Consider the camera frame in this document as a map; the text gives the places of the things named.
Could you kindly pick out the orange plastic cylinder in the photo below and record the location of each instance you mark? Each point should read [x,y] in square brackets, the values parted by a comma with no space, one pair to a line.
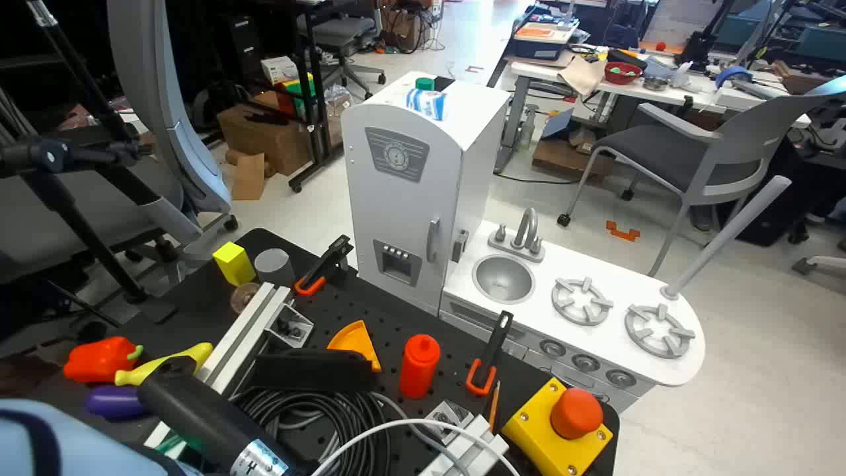
[419,363]

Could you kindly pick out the grey cylinder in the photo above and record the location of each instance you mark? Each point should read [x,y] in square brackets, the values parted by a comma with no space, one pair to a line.
[272,263]

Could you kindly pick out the grey chair with armrests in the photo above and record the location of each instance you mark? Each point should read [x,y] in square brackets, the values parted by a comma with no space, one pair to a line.
[695,148]

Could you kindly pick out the yellow block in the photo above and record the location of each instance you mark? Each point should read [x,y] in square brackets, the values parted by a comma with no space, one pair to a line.
[233,263]

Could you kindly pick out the silver toy faucet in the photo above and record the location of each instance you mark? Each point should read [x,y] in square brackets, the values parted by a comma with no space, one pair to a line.
[526,231]

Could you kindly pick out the blue and orange box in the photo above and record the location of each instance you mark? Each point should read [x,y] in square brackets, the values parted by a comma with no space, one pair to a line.
[543,33]

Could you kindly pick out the yellow toy banana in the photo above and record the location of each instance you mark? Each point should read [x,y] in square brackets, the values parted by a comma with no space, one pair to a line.
[162,363]

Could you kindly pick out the black office chair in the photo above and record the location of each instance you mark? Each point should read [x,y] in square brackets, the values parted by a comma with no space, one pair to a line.
[344,34]

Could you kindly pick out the orange toy pepper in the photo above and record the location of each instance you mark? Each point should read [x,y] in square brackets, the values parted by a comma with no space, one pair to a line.
[95,358]

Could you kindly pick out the yellow emergency stop button box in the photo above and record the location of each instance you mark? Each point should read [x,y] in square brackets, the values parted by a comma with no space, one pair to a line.
[556,431]

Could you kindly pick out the black cylinder with silver collar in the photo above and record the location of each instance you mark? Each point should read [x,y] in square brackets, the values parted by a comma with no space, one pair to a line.
[206,422]

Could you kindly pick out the grey toy stove burner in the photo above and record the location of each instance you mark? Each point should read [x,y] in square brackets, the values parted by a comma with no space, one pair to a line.
[660,328]
[580,299]

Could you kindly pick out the green box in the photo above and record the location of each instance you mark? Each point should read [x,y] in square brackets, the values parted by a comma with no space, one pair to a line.
[300,91]

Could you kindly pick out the large cardboard box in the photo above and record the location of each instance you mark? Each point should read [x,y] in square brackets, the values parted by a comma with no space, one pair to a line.
[259,132]

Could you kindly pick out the cluttered white table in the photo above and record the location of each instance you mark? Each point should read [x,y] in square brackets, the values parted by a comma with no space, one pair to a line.
[616,88]

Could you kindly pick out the grey curved panel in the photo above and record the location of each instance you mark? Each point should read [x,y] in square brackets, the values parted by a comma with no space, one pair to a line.
[162,96]

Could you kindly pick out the brown round disc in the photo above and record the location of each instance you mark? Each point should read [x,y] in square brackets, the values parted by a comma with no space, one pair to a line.
[243,297]

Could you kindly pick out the black metal rack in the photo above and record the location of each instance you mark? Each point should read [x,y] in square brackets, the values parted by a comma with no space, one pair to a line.
[308,88]

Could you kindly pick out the small cardboard box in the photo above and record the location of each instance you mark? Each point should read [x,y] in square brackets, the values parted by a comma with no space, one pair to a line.
[243,176]

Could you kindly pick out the white rod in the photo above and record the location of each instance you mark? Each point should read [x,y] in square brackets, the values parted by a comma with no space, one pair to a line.
[727,232]

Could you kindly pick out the white box with blue stripes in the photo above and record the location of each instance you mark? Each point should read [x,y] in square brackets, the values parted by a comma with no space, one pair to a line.
[427,100]

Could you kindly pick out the red bowl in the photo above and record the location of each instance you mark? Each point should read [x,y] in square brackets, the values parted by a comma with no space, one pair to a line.
[622,71]

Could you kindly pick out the purple toy eggplant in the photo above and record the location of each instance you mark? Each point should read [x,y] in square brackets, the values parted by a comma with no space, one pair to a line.
[114,402]

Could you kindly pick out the white toy kitchen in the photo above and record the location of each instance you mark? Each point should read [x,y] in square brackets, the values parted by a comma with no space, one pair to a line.
[412,202]

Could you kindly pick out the orange cone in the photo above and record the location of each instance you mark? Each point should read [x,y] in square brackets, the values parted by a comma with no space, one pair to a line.
[354,341]

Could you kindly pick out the aluminium extrusion bar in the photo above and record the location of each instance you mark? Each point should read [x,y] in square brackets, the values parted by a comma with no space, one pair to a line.
[247,332]

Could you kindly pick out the thin orange stick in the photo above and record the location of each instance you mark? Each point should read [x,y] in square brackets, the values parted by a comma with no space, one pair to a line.
[494,406]

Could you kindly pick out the small orange bracket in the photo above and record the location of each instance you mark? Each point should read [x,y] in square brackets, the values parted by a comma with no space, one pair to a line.
[622,232]

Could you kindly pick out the silver toy sink bowl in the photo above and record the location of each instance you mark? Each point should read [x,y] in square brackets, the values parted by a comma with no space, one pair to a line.
[502,279]

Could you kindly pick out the black tripod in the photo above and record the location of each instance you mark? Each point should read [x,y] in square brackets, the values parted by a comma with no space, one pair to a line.
[54,166]

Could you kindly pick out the flat cardboard box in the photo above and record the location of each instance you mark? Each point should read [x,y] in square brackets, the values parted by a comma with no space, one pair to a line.
[564,157]

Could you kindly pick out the grey toy stove knob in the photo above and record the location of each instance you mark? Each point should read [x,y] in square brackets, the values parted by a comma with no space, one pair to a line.
[554,347]
[620,379]
[584,359]

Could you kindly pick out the black and orange clamp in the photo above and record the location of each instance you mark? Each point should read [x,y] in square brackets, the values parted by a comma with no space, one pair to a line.
[321,264]
[490,353]

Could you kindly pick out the black foam block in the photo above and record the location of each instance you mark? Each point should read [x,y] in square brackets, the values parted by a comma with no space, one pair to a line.
[308,371]

